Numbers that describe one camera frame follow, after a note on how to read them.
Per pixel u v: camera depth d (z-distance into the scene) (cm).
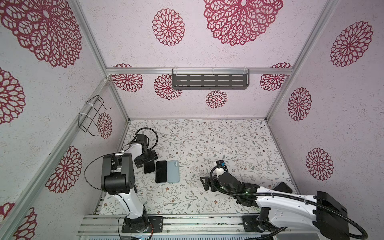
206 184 69
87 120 75
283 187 86
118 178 49
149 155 87
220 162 70
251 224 71
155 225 73
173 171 94
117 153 54
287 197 49
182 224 75
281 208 49
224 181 59
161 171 93
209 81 95
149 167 92
